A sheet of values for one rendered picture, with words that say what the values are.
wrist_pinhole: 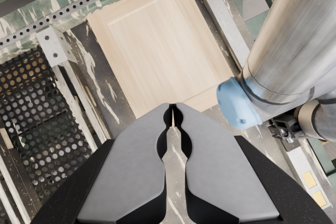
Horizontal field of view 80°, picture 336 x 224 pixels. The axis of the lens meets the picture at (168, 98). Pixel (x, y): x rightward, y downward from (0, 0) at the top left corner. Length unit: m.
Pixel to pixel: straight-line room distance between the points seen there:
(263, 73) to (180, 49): 0.54
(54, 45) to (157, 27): 0.35
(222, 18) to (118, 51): 0.38
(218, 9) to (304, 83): 0.59
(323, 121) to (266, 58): 0.23
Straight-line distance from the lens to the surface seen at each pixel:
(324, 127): 0.42
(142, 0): 0.81
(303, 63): 0.20
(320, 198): 0.90
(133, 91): 0.72
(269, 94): 0.25
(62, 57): 0.76
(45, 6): 0.87
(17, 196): 0.88
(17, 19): 0.91
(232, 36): 0.75
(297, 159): 0.82
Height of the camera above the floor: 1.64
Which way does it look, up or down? 38 degrees down
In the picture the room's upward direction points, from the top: 153 degrees clockwise
